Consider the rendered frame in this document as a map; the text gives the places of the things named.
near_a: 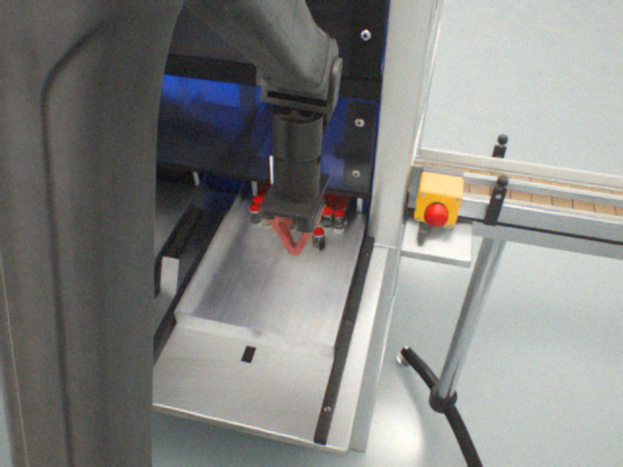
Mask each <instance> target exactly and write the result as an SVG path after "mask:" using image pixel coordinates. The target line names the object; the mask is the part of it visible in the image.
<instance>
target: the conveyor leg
mask: <svg viewBox="0 0 623 467"><path fill-rule="evenodd" d="M507 242H508V241H502V239H495V238H489V237H483V239H482V243H481V246H480V250H479V253H478V256H477V259H476V263H475V266H474V269H473V273H472V276H470V279H469V282H468V286H467V289H466V292H465V296H464V300H463V303H462V306H461V310H460V313H459V316H458V322H457V325H456V328H455V332H454V335H453V338H452V342H451V345H450V348H449V351H448V355H447V359H445V362H444V366H443V369H442V372H441V375H440V378H439V381H438V384H437V389H436V396H437V398H438V399H439V400H441V401H449V400H452V399H453V396H454V394H455V391H456V387H457V384H458V379H459V376H460V374H461V371H462V368H463V365H464V362H465V359H466V355H467V353H468V350H469V347H470V345H471V342H472V339H473V337H474V334H476V331H477V327H478V324H479V321H480V318H481V316H482V313H483V310H484V307H485V304H486V301H487V299H488V296H489V293H490V290H491V287H492V284H493V281H494V279H495V274H496V271H497V267H498V264H499V262H500V259H501V256H502V253H503V250H504V247H505V244H507Z"/></svg>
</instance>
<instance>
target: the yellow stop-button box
mask: <svg viewBox="0 0 623 467"><path fill-rule="evenodd" d="M463 177H464V171H463V170H457V169H450V168H444V167H436V166H429V165H424V166H423V167H422V172H421V181H420V188H419V193H418V199H417V205H416V211H415V218H414V219H415V221H418V222H424V223H425V221H424V219H423V216H424V211H425V209H426V208H427V207H428V206H429V205H430V204H442V205H444V206H446V207H447V208H448V210H449V221H448V223H447V224H446V225H445V226H449V227H454V226H455V225H456V222H457V218H458V211H459V207H460V203H461V199H462V189H463Z"/></svg>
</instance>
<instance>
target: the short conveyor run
mask: <svg viewBox="0 0 623 467"><path fill-rule="evenodd" d="M507 141H508V136H507V135H505V134H501V135H499V136H498V137H497V143H499V145H498V144H495V146H494V150H493V154H492V157H491V158H490V157H483V156H475V155H468V154H465V153H462V152H454V151H447V150H439V149H432V148H425V147H421V153H420V154H417V155H416V156H415V160H414V161H413V164H414V165H421V166H424V165H429V166H436V167H444V168H450V169H457V170H463V171H464V177H463V189H462V199H461V203H460V207H459V211H458V218H457V220H462V221H468V222H474V230H473V235H478V236H483V237H489V238H495V239H502V241H509V242H515V243H521V244H527V245H532V246H538V247H544V248H551V249H557V250H563V251H568V252H574V253H580V254H586V255H592V256H599V257H606V258H611V259H617V260H623V176H617V175H609V174H602V173H596V172H589V171H582V169H574V168H567V167H560V166H553V165H546V164H539V163H532V162H518V161H511V160H504V155H505V152H506V145H503V144H506V143H507ZM417 199H418V193H413V192H407V197H406V204H405V210H404V211H405V212H404V219H403V225H404V224H405V223H406V218H407V212H408V211H413V212H415V211H416V205H417Z"/></svg>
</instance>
